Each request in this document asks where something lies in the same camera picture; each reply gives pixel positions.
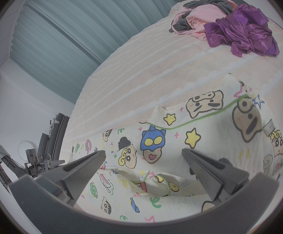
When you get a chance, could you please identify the pale pink pillow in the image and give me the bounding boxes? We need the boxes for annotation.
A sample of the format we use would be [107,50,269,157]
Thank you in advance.
[169,0,189,15]

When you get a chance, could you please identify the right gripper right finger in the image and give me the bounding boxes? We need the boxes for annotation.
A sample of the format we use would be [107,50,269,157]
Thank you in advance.
[182,148,249,202]

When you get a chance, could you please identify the white printed pyjama top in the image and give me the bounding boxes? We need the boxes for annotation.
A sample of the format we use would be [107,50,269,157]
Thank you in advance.
[71,73,283,222]

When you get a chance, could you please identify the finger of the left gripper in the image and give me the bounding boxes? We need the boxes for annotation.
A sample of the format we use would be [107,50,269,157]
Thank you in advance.
[48,159,66,170]

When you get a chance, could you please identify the black padded sofa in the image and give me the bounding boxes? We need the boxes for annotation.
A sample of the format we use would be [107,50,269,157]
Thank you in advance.
[38,113,70,160]

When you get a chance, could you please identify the pile of clothes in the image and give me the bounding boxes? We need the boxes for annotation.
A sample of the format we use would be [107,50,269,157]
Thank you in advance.
[169,0,233,42]

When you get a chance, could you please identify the bed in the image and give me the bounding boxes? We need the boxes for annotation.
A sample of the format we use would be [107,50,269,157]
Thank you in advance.
[65,0,283,204]

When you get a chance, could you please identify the purple satin garment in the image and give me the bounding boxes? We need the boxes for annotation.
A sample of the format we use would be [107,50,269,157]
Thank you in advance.
[203,4,280,57]

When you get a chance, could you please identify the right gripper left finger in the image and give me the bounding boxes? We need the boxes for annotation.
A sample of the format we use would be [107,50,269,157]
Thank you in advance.
[35,150,106,200]

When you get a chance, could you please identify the blue-green curtain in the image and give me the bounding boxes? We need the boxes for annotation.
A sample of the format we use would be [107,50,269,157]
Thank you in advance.
[10,5,103,105]
[27,0,181,63]

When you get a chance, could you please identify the white coiled cord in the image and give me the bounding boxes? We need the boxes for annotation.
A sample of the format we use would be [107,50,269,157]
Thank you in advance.
[18,140,36,159]

